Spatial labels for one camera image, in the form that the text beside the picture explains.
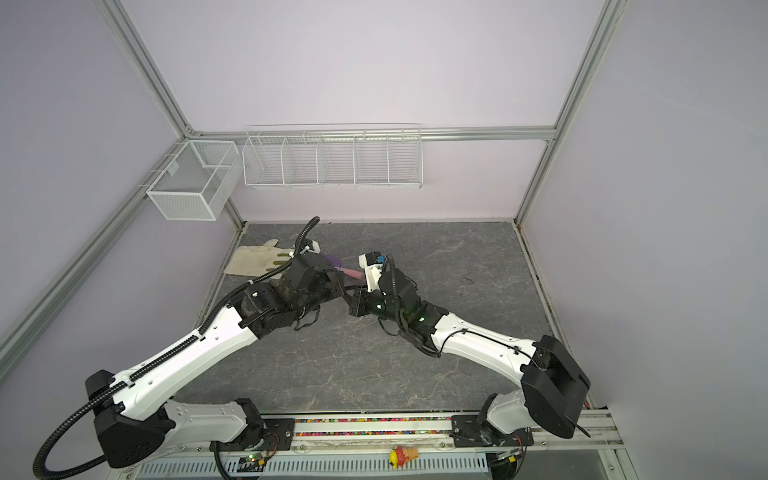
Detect white wire shelf basket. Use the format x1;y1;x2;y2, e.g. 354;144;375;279
242;123;424;189

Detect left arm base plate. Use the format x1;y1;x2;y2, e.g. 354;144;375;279
219;417;296;452

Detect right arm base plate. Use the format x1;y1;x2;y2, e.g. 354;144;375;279
450;415;534;448

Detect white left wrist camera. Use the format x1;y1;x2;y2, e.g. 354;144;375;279
299;240;321;254

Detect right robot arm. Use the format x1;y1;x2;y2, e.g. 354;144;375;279
350;252;591;446

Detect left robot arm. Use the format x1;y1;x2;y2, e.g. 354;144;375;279
32;217;344;479

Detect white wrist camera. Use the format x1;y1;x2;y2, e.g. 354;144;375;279
358;251;386;293
299;240;321;254

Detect purple pink toy shovel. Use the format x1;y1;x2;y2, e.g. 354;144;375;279
325;255;365;281

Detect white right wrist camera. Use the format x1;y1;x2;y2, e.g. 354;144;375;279
358;251;386;293

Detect white mesh box basket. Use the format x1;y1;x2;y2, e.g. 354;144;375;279
147;140;243;221

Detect white vented cable duct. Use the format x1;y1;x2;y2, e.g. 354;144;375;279
136;452;491;479

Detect cream green work glove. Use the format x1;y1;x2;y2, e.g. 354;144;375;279
224;239;293;277

